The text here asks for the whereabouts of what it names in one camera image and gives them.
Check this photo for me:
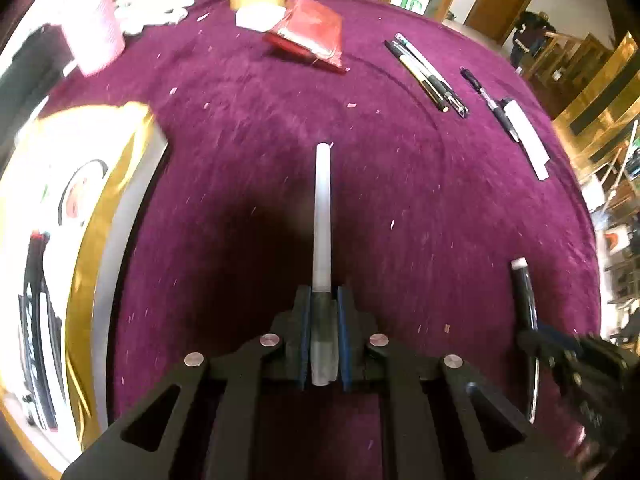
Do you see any white plastic comb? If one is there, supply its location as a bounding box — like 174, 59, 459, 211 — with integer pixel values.
501, 99, 550, 181

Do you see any purple velvet tablecloth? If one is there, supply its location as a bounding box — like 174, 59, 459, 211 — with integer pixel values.
47, 0, 600, 414

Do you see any white glove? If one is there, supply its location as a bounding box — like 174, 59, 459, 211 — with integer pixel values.
115, 0, 195, 36

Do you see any red packet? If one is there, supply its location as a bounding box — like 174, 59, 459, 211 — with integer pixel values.
264, 0, 347, 74

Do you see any black electrical tape roll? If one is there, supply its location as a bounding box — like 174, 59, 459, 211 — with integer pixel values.
56, 159, 108, 226

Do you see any translucent white tube pen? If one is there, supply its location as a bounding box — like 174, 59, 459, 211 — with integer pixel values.
310, 143, 338, 387

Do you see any white eraser block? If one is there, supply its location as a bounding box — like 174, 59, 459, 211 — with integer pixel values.
235, 1, 286, 32

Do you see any white tray with yellow tape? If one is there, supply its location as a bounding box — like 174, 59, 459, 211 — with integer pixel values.
1, 102, 168, 479

